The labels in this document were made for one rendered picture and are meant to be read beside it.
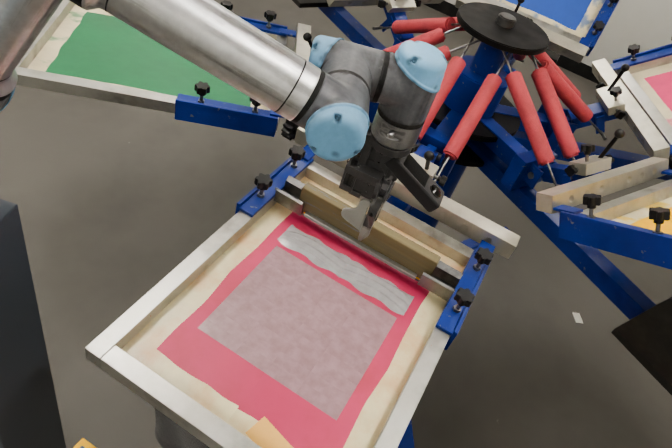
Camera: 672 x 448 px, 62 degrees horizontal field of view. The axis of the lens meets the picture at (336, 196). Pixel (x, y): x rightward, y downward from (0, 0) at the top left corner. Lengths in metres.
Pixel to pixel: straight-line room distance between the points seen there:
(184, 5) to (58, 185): 2.30
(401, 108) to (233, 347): 0.63
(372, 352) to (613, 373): 1.87
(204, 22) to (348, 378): 0.81
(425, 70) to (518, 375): 2.05
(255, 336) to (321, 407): 0.20
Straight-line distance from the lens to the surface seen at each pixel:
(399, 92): 0.81
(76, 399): 2.24
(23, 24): 0.92
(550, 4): 2.74
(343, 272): 1.37
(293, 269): 1.35
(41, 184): 2.93
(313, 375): 1.21
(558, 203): 1.57
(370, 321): 1.31
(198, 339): 1.22
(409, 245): 1.36
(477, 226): 1.53
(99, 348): 1.17
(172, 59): 2.00
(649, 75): 2.54
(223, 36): 0.67
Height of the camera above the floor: 1.98
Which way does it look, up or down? 41 degrees down
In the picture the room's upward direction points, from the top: 18 degrees clockwise
